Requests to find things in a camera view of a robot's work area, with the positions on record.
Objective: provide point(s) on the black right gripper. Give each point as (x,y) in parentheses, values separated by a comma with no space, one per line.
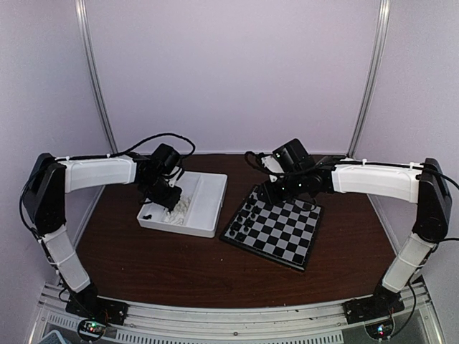
(272,197)

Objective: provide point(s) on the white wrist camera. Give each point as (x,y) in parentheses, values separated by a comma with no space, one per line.
(176,174)
(271,164)

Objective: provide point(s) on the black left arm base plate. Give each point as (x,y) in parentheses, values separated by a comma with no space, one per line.
(107,311)

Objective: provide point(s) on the aluminium front rail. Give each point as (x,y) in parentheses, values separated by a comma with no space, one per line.
(314,323)

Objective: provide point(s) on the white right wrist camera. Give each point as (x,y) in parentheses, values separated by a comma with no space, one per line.
(271,164)

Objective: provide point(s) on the white compartment tray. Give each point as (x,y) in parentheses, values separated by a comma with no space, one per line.
(197,212)

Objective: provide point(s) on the aluminium frame post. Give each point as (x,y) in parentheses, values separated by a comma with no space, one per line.
(380,39)
(83,23)

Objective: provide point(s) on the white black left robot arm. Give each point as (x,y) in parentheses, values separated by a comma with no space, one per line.
(52,180)

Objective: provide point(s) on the round circuit board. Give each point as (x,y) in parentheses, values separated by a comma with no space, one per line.
(380,330)
(89,329)

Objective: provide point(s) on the white chess piece pile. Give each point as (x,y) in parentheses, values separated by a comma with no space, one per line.
(178,214)

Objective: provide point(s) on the right round circuit board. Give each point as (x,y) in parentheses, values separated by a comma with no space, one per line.
(380,330)

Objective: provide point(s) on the blue plastic basket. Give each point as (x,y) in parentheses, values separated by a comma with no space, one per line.
(53,337)

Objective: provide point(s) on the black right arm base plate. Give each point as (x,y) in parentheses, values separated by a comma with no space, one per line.
(369,308)

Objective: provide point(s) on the left aluminium frame post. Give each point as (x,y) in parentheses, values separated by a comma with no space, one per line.
(83,23)

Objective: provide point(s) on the black silver chessboard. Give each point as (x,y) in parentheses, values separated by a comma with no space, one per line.
(283,233)

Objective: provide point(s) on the right aluminium frame post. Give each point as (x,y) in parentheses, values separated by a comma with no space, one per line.
(380,39)

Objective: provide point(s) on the left round circuit board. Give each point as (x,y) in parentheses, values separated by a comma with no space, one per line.
(89,329)

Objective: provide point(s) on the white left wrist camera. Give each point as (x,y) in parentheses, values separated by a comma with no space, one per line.
(176,174)

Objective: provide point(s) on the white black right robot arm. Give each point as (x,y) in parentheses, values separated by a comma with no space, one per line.
(292,171)

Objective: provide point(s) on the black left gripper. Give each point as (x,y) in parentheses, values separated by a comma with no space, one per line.
(171,201)

